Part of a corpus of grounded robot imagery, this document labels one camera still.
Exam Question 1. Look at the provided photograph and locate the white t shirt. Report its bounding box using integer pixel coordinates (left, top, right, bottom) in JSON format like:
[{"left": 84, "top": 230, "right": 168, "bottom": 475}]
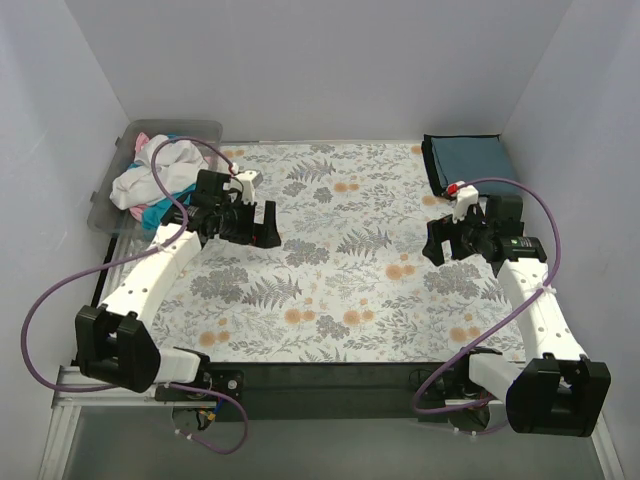
[{"left": 110, "top": 134, "right": 209, "bottom": 209}]

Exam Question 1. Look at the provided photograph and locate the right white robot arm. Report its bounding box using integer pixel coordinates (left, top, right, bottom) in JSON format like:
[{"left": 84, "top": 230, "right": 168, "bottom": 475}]
[{"left": 423, "top": 187, "right": 611, "bottom": 437}]

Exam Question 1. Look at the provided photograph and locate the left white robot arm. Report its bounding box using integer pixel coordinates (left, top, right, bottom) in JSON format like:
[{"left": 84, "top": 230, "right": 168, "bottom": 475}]
[{"left": 75, "top": 170, "right": 281, "bottom": 400}]

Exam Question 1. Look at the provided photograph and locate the folded dark blue t shirt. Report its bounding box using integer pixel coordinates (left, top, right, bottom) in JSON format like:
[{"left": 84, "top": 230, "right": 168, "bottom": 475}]
[{"left": 421, "top": 134, "right": 517, "bottom": 197}]

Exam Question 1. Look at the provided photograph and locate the floral table mat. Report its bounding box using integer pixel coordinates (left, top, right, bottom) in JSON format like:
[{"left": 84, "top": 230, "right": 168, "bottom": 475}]
[{"left": 151, "top": 143, "right": 524, "bottom": 362}]

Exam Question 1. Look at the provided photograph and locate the pink t shirt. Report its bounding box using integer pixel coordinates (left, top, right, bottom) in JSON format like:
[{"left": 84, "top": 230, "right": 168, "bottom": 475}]
[{"left": 134, "top": 132, "right": 150, "bottom": 154}]

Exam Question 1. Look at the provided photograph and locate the clear plastic bin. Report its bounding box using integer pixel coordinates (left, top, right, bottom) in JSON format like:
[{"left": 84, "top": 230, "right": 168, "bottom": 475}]
[{"left": 87, "top": 119, "right": 223, "bottom": 239}]

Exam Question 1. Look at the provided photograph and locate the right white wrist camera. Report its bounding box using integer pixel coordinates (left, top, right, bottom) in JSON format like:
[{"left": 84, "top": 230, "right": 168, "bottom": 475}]
[{"left": 446, "top": 182, "right": 479, "bottom": 223}]

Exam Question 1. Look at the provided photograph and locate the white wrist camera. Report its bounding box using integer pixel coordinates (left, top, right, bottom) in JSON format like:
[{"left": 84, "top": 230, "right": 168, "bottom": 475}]
[
  {"left": 446, "top": 182, "right": 479, "bottom": 223},
  {"left": 230, "top": 170, "right": 263, "bottom": 204}
]

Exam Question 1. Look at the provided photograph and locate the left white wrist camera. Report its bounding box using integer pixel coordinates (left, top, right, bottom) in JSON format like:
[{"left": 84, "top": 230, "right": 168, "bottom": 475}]
[{"left": 230, "top": 170, "right": 263, "bottom": 204}]

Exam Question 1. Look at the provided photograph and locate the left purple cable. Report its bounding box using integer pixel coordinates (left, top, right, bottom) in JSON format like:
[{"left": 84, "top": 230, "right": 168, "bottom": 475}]
[{"left": 20, "top": 137, "right": 250, "bottom": 455}]

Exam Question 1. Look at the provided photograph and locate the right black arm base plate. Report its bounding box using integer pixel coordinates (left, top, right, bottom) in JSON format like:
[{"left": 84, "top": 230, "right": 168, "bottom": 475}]
[{"left": 420, "top": 368, "right": 494, "bottom": 407}]

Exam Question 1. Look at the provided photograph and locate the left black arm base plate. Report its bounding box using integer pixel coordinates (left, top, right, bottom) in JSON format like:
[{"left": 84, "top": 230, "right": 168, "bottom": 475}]
[{"left": 154, "top": 367, "right": 245, "bottom": 402}]

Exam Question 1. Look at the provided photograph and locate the aluminium frame rail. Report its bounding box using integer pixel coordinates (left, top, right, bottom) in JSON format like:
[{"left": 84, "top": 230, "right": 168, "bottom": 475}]
[{"left": 38, "top": 363, "right": 174, "bottom": 480}]

